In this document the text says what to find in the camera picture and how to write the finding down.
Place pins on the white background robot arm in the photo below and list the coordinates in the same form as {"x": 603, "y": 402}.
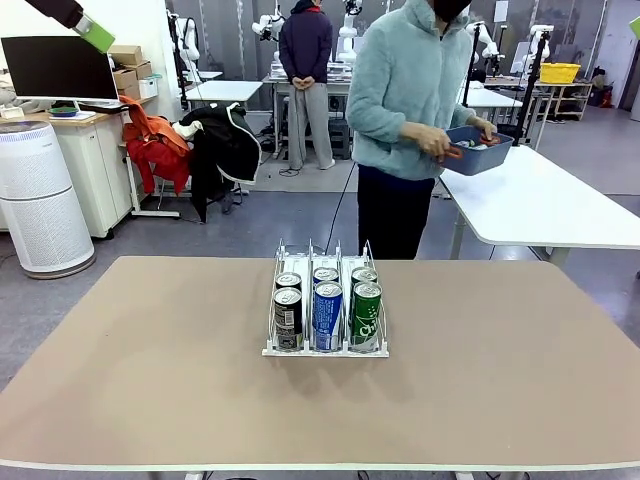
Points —
{"x": 190, "y": 45}
{"x": 542, "y": 45}
{"x": 349, "y": 35}
{"x": 487, "y": 47}
{"x": 265, "y": 25}

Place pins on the person's left forearm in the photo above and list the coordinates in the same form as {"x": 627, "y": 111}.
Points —
{"x": 462, "y": 114}

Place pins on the person's right forearm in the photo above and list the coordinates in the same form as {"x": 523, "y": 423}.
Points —
{"x": 375, "y": 122}

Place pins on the clear white can dispenser rack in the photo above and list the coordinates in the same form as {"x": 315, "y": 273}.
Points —
{"x": 325, "y": 354}

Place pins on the person's right hand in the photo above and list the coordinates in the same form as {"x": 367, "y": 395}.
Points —
{"x": 425, "y": 139}

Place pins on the person's left hand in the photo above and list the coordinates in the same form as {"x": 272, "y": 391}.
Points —
{"x": 482, "y": 127}

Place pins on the cardboard box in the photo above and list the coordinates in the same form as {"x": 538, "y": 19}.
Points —
{"x": 132, "y": 75}
{"x": 125, "y": 54}

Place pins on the black computer monitor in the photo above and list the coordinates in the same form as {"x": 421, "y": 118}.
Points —
{"x": 60, "y": 67}

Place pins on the small white box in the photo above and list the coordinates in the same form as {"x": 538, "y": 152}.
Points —
{"x": 149, "y": 87}

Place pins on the green and blue bowl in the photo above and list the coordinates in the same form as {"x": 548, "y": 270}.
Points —
{"x": 64, "y": 110}

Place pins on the orange jacket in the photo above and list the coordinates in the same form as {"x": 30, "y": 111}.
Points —
{"x": 155, "y": 145}

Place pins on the white background table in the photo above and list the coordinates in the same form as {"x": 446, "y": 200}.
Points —
{"x": 492, "y": 100}
{"x": 220, "y": 91}

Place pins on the white cabinet desk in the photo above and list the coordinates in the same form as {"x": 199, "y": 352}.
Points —
{"x": 107, "y": 175}

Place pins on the white cylindrical air purifier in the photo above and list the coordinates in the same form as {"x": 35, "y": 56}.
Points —
{"x": 45, "y": 200}

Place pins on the background person in dark hoodie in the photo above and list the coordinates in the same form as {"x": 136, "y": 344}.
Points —
{"x": 305, "y": 50}

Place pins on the person's light blue fleece torso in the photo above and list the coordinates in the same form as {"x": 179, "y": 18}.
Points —
{"x": 395, "y": 75}

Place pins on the black Pepsi can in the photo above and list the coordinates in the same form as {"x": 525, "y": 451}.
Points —
{"x": 288, "y": 280}
{"x": 287, "y": 320}

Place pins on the blue Pocari Sweat can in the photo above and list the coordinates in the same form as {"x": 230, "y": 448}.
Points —
{"x": 326, "y": 275}
{"x": 327, "y": 320}

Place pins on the person's dark trousers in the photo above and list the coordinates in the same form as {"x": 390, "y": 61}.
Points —
{"x": 390, "y": 215}

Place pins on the black face mask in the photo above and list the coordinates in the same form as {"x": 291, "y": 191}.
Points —
{"x": 450, "y": 9}

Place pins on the green Chilsung cider can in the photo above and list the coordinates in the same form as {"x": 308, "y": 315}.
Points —
{"x": 366, "y": 320}
{"x": 364, "y": 275}

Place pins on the black tripod stand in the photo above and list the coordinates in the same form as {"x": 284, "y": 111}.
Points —
{"x": 467, "y": 65}
{"x": 530, "y": 90}

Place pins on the large white side table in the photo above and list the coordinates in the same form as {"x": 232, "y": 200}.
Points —
{"x": 530, "y": 200}

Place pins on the yellow plastic crate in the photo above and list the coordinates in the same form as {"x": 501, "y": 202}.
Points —
{"x": 560, "y": 72}

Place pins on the wooden shelf rack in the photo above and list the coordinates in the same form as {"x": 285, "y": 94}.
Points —
{"x": 570, "y": 100}

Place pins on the red fire extinguisher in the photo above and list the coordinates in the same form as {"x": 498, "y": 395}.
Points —
{"x": 605, "y": 95}

